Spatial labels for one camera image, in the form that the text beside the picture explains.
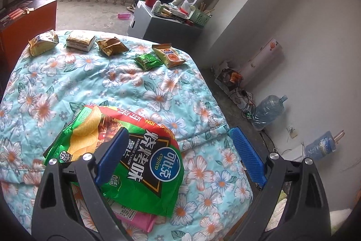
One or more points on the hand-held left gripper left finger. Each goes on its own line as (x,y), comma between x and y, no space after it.
(112,156)

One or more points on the brown gold snack packet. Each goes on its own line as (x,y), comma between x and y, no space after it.
(112,46)

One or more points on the grey box table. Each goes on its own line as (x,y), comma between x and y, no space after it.
(158,26)

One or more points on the large blue water bottle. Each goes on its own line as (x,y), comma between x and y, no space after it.
(268,111)

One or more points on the floral blue blanket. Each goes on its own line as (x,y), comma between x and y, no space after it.
(141,88)

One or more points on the small blue water bottle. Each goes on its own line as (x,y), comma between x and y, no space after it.
(320,145)

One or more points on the yellow snack packet brown edges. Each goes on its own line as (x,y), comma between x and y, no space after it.
(169,56)

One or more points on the white lotion bottle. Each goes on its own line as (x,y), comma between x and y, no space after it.
(156,6)

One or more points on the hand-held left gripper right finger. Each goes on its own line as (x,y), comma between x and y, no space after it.
(248,156)

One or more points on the green snack packet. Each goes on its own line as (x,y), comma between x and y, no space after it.
(148,61)

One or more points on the white power strip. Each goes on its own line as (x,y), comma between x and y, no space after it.
(239,101)

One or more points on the white printed paper roll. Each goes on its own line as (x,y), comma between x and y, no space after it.
(265,57)

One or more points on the white plastic bag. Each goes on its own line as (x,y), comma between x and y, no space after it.
(189,3)

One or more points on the green plastic basket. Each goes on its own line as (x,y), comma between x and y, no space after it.
(198,18)

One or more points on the pink plastic case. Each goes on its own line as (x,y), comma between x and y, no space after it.
(124,16)

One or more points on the pink snack packet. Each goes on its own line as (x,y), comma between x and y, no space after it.
(135,219)

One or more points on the orange cardboard box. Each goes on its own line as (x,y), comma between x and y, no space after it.
(25,23)

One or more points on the white wrapped snack block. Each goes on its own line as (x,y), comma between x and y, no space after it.
(80,42)

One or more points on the green chip bag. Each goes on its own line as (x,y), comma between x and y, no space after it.
(146,173)

